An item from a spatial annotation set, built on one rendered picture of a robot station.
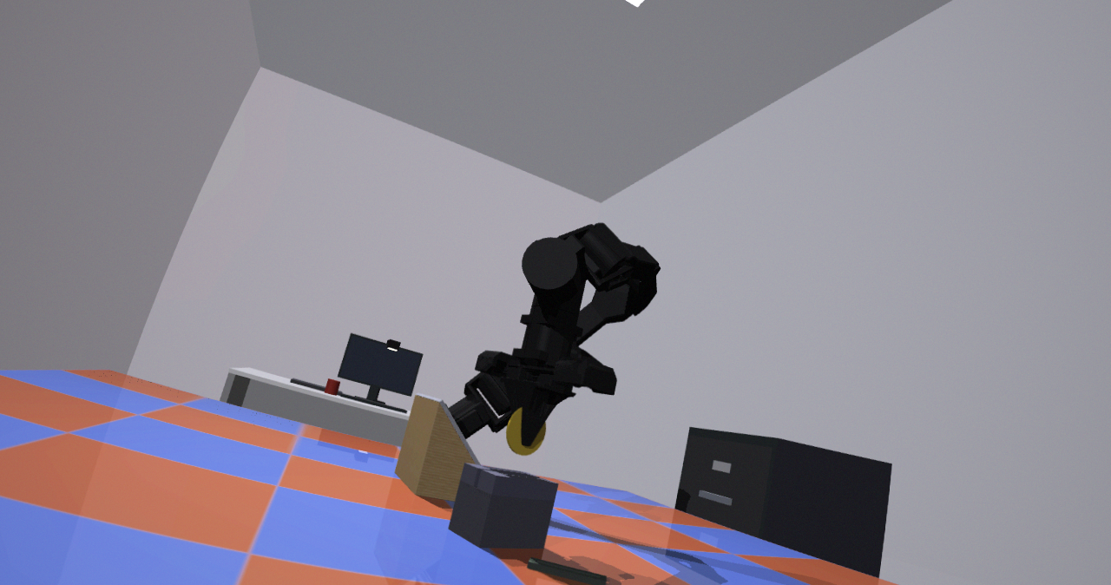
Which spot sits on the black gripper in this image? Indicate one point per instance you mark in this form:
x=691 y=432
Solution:
x=541 y=374

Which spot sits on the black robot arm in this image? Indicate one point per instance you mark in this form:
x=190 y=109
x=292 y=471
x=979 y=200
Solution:
x=624 y=277

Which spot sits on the gold coin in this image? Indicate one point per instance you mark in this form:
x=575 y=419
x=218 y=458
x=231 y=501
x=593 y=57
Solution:
x=514 y=435

